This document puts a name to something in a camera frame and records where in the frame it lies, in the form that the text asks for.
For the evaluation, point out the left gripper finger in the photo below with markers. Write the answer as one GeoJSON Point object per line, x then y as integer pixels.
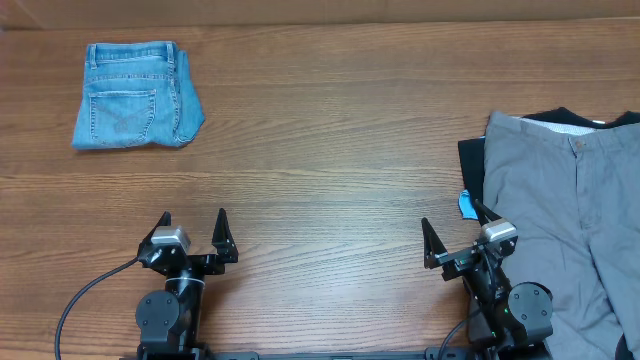
{"type": "Point", "coordinates": [222, 239]}
{"type": "Point", "coordinates": [165, 220]}

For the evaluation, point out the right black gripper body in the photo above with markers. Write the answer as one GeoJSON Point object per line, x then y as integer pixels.
{"type": "Point", "coordinates": [460, 263]}

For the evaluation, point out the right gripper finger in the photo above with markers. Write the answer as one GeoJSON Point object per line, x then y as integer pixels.
{"type": "Point", "coordinates": [434, 249]}
{"type": "Point", "coordinates": [484, 214]}

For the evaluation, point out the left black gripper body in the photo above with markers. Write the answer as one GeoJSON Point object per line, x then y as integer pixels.
{"type": "Point", "coordinates": [206, 263]}

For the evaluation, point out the grey khaki shorts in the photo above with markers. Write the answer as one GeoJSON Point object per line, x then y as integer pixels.
{"type": "Point", "coordinates": [572, 192]}

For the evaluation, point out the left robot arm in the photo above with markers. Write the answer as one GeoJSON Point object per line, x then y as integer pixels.
{"type": "Point", "coordinates": [169, 319]}

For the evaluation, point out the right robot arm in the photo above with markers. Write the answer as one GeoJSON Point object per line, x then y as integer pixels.
{"type": "Point", "coordinates": [505, 321]}

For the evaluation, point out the light blue garment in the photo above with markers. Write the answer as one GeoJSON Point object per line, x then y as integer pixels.
{"type": "Point", "coordinates": [466, 206]}

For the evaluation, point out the black t-shirt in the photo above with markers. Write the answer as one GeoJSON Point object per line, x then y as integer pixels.
{"type": "Point", "coordinates": [471, 152]}

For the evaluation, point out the folded blue denim jeans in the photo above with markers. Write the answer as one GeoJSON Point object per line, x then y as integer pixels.
{"type": "Point", "coordinates": [136, 95]}

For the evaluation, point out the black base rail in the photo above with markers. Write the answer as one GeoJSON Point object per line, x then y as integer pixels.
{"type": "Point", "coordinates": [430, 353]}

